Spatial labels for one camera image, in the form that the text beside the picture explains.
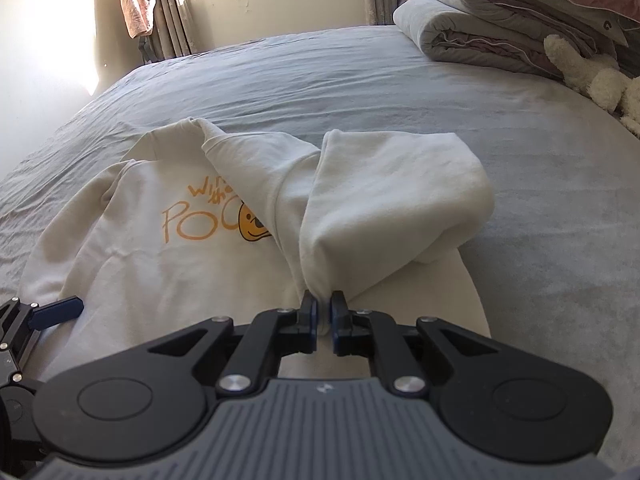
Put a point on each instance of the dark hanging bag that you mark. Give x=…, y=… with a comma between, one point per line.
x=146, y=49

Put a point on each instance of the cream sweatshirt with orange print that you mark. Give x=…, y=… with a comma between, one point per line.
x=150, y=270

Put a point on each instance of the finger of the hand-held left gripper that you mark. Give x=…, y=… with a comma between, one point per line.
x=57, y=312

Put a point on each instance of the hanging pink cloth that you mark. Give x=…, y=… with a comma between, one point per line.
x=136, y=0

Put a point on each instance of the cream plush toy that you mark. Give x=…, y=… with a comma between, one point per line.
x=595, y=80

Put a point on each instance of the grey bed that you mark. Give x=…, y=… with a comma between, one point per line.
x=400, y=90

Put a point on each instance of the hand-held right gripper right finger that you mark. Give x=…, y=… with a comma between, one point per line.
x=334, y=327

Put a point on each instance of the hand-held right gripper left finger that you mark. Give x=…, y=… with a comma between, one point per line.
x=315, y=320

